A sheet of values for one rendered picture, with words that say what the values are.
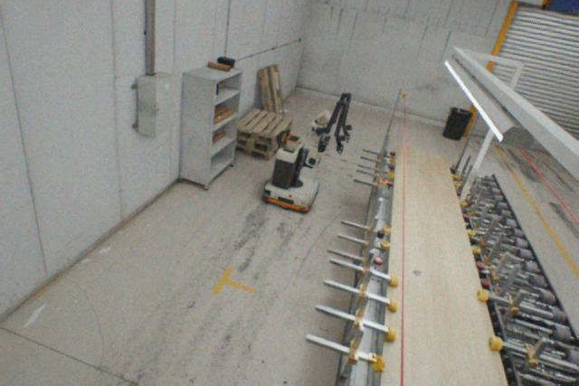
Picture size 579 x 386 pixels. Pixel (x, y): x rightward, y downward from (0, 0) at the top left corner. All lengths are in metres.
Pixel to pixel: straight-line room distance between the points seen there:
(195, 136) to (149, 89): 1.21
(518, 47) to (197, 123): 8.20
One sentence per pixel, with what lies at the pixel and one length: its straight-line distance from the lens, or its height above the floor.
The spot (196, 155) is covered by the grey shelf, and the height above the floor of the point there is 0.48.
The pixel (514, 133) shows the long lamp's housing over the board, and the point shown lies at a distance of 1.76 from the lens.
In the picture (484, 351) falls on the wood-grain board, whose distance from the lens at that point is 2.86.
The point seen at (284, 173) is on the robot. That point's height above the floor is 0.53.
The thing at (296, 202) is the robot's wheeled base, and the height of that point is 0.16.
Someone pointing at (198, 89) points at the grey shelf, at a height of 1.38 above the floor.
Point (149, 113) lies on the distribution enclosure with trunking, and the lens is 4.16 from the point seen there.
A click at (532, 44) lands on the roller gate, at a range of 10.92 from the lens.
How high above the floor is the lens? 2.73
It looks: 27 degrees down
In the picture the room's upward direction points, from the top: 11 degrees clockwise
